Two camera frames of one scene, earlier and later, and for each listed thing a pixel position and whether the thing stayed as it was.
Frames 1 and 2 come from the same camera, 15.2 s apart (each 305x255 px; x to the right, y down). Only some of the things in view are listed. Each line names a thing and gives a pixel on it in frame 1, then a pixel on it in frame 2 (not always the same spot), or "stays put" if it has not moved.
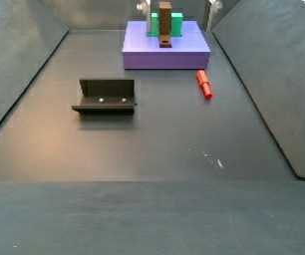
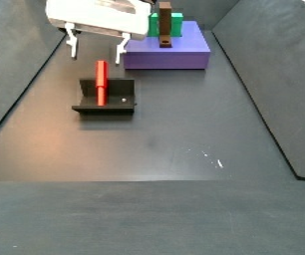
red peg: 205,84 → 102,82
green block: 154,25 stays put
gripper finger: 146,7 → 72,42
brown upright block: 165,24 stays put
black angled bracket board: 107,96 stays put
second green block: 175,24 stays put
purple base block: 145,54 stays put
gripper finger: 214,7 → 120,46
